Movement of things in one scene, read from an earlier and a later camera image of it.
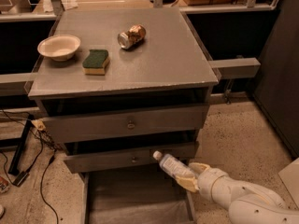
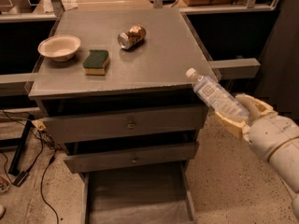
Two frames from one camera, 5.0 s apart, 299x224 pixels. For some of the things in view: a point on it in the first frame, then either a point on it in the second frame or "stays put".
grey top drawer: [100, 125] stays put
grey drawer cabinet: [114, 86] stays put
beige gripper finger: [200, 168] -> [259, 108]
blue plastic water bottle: [172, 164] -> [218, 96]
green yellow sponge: [96, 62] stays put
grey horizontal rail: [236, 68] stays put
